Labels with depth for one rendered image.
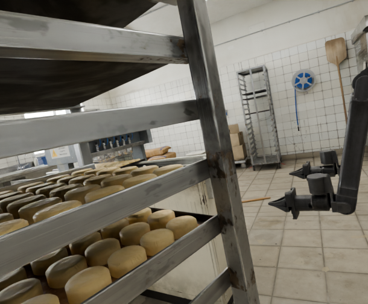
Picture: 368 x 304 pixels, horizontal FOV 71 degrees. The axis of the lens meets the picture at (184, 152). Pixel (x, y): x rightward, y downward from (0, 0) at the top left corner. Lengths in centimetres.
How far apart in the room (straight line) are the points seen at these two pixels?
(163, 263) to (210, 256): 118
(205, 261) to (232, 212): 117
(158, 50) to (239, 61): 531
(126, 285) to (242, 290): 20
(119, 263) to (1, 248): 15
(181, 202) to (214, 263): 37
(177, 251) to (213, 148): 15
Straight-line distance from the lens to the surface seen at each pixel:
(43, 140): 26
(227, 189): 39
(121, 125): 30
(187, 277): 169
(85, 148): 74
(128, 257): 36
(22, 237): 26
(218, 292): 45
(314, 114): 546
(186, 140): 607
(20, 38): 28
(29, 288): 39
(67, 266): 40
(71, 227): 28
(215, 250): 151
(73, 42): 30
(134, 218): 51
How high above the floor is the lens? 113
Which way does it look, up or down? 6 degrees down
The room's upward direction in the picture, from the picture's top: 11 degrees counter-clockwise
